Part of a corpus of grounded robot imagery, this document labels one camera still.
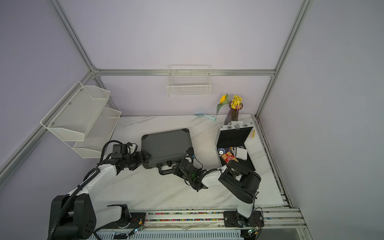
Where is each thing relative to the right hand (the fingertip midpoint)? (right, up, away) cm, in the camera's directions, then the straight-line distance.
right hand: (176, 170), depth 90 cm
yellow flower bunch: (+38, +42, +6) cm, 57 cm away
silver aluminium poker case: (+36, +14, +11) cm, 40 cm away
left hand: (-17, +7, -2) cm, 19 cm away
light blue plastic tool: (+22, +36, +32) cm, 53 cm away
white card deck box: (+42, +9, +6) cm, 43 cm away
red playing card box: (+33, +8, +3) cm, 34 cm away
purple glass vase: (+38, +35, +13) cm, 53 cm away
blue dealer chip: (+30, +12, +6) cm, 33 cm away
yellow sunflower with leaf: (+31, +44, +6) cm, 54 cm away
